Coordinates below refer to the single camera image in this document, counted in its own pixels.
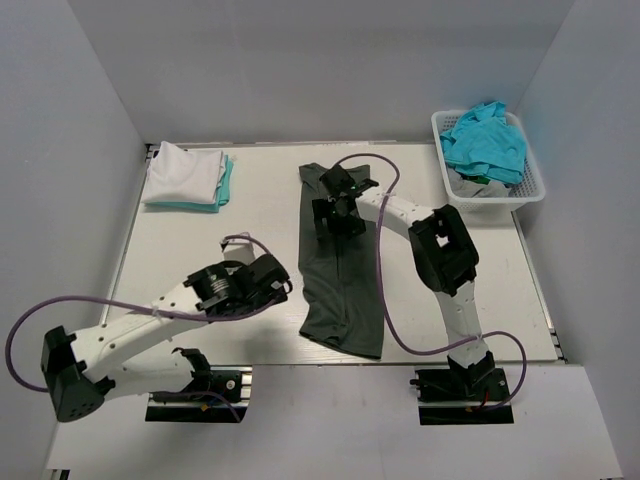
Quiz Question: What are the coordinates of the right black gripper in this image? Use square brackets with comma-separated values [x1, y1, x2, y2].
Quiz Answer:
[313, 197, 368, 242]

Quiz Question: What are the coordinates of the dark grey t-shirt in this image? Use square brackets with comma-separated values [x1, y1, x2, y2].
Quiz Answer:
[298, 163, 384, 360]

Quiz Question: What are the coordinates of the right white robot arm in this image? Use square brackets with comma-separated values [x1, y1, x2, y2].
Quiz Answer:
[312, 187, 495, 399]

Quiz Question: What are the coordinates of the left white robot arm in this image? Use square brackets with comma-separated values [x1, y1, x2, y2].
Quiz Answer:
[41, 254, 292, 423]

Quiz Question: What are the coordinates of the folded teal t-shirt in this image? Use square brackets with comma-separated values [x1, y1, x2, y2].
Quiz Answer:
[142, 152, 234, 213]

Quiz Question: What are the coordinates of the crumpled grey t-shirt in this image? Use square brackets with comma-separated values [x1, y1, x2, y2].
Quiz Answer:
[447, 168, 511, 198]

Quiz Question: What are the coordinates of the folded white t-shirt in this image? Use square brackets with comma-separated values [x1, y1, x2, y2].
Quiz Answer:
[141, 141, 224, 205]

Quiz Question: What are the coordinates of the green garment in basket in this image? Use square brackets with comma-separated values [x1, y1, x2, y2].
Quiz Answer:
[460, 174, 489, 182]

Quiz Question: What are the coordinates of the crumpled turquoise t-shirt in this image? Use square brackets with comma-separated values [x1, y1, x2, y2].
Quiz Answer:
[439, 101, 527, 186]

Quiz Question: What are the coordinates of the white plastic basket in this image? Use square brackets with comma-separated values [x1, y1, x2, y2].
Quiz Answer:
[431, 110, 546, 212]

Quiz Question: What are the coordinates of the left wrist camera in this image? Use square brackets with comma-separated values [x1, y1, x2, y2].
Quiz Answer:
[220, 232, 256, 265]

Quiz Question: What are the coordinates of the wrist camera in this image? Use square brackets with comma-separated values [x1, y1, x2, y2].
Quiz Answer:
[220, 232, 256, 265]
[319, 165, 379, 200]

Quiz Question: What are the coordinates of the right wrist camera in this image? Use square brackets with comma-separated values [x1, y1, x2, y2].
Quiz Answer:
[319, 165, 379, 200]

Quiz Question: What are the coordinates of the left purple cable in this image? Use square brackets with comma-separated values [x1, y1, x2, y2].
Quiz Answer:
[5, 232, 291, 421]

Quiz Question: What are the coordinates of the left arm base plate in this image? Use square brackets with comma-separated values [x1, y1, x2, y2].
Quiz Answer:
[145, 366, 253, 424]

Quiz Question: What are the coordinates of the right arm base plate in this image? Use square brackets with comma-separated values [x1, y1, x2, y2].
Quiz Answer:
[409, 368, 514, 426]

